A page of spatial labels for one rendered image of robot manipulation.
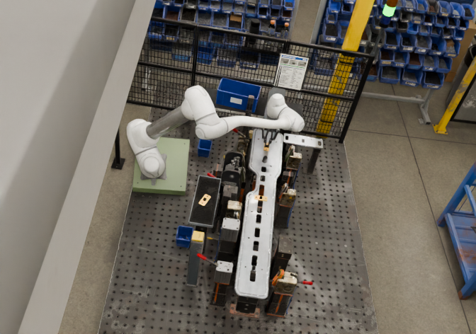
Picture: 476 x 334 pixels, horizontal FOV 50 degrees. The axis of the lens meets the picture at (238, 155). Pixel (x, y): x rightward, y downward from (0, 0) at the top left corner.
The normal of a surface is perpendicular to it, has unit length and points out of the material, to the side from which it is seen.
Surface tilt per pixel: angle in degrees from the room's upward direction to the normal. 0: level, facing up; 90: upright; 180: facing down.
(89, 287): 0
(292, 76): 90
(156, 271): 0
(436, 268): 0
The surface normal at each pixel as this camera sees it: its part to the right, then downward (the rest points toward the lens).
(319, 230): 0.13, -0.71
